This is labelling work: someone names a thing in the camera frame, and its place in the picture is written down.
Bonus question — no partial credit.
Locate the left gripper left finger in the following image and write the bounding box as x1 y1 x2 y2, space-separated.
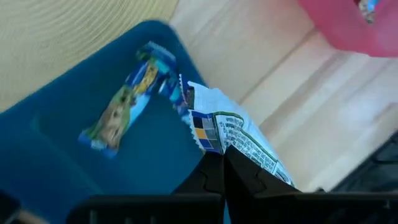
172 151 225 195

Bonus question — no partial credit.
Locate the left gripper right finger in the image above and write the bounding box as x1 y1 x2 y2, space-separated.
224 145 304 195

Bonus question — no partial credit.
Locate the silver white granola bar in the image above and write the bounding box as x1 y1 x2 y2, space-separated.
178 74 296 187

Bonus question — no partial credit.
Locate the blue wrapper granola bar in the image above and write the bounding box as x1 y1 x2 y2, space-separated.
157 74 187 116

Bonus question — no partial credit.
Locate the blue plastic bin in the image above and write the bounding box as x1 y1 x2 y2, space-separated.
0 20 231 224

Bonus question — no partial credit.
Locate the pink red plastic bin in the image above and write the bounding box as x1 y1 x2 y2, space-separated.
298 0 398 58

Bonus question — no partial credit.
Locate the round woven tan placemat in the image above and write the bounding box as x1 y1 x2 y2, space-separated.
0 0 180 113

